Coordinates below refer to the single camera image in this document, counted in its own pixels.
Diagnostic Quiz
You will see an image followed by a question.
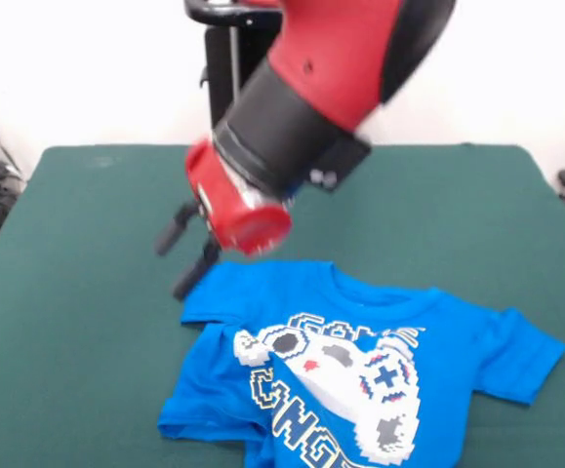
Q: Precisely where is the blue printed t-shirt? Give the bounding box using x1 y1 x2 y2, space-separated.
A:
156 259 565 468

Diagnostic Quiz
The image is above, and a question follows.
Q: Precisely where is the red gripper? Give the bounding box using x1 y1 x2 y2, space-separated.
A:
153 138 294 301

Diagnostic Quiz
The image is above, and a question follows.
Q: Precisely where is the dark green tablecloth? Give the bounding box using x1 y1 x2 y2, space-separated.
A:
0 142 565 468

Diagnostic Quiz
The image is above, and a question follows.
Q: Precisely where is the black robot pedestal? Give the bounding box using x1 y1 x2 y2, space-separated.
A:
183 0 286 142

